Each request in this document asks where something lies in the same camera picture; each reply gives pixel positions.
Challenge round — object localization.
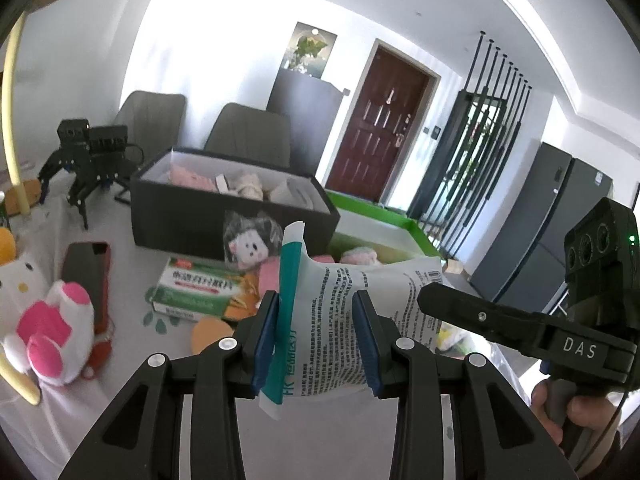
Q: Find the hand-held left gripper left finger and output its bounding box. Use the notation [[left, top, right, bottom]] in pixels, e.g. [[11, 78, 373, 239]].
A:
[[57, 290, 282, 480]]

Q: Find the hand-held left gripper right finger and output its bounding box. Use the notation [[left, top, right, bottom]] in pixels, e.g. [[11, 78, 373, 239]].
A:
[[351, 289, 582, 480]]

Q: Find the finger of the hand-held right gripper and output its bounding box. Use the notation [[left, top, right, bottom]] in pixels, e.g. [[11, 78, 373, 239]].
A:
[[416, 282, 547, 361]]

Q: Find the white teal medical packet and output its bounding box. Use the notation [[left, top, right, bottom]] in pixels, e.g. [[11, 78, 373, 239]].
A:
[[257, 220, 446, 421]]

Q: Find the black storage box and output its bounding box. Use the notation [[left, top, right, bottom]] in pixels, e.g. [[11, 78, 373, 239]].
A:
[[130, 147, 342, 264]]

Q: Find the white desktop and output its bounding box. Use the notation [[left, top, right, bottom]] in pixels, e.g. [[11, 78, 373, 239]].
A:
[[0, 157, 536, 480]]

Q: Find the person's right hand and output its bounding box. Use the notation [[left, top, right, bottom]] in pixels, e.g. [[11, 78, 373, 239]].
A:
[[530, 379, 623, 480]]

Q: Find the cardboard box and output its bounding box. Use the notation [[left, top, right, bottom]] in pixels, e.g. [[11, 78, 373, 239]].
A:
[[442, 259, 471, 286]]

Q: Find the orange round pad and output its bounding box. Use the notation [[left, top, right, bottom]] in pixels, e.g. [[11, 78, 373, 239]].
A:
[[192, 317, 237, 357]]

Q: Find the grey refrigerator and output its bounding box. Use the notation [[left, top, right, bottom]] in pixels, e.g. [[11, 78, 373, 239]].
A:
[[470, 142, 616, 317]]

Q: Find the pink plush toy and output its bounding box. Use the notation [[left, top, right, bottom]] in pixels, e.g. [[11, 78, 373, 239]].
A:
[[340, 246, 382, 266]]

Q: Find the green white medicine box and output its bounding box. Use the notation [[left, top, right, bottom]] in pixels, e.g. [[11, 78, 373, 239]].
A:
[[149, 257, 262, 319]]

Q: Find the bagged small plush doll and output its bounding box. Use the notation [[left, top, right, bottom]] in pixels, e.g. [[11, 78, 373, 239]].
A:
[[222, 210, 286, 274]]

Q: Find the green storage box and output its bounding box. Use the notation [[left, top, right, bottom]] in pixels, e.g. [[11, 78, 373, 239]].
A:
[[324, 189, 444, 271]]

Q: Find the black metal railing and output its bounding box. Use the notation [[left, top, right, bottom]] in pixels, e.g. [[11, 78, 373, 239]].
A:
[[414, 31, 534, 262]]

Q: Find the cream plush toy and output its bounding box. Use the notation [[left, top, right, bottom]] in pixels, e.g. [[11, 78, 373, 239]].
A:
[[234, 172, 267, 202]]

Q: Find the pink soft item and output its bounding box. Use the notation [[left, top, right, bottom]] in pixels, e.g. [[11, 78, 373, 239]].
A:
[[169, 162, 217, 192]]

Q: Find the red phone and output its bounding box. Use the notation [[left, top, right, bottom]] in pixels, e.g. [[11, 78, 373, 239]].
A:
[[62, 241, 113, 343]]

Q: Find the dark red door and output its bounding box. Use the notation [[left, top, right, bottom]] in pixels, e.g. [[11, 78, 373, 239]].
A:
[[326, 42, 439, 202]]

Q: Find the grey dining chair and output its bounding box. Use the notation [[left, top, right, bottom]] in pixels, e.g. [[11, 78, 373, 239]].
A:
[[203, 102, 292, 169], [113, 90, 187, 162]]

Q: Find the white pink cat plush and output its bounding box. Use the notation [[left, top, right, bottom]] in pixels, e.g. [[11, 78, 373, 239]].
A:
[[0, 227, 97, 387]]

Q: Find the dark grey cabinet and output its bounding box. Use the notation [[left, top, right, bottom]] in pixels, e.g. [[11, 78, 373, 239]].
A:
[[266, 67, 351, 182]]

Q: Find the small black robot gripper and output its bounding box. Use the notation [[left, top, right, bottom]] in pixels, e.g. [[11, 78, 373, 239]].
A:
[[38, 118, 92, 207], [67, 125, 147, 232]]

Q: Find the red lanyard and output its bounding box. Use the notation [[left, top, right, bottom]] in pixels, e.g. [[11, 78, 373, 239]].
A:
[[82, 332, 115, 379]]

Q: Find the framed wall picture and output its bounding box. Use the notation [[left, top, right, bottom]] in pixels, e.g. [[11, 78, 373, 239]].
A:
[[281, 21, 339, 80]]

